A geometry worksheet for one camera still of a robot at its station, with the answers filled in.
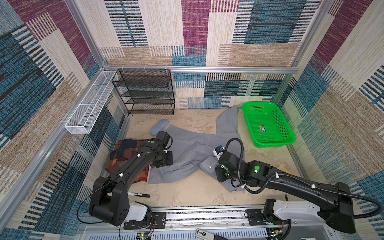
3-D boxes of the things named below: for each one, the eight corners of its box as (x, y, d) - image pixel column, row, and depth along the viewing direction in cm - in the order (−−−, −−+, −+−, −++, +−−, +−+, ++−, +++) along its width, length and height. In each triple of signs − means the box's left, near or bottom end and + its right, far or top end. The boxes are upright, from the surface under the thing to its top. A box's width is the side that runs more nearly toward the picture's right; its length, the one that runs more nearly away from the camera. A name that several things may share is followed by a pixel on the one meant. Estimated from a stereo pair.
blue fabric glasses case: (147, 131, 111) (146, 129, 109) (163, 118, 118) (163, 116, 116) (153, 136, 107) (153, 134, 106) (170, 123, 115) (170, 121, 113)
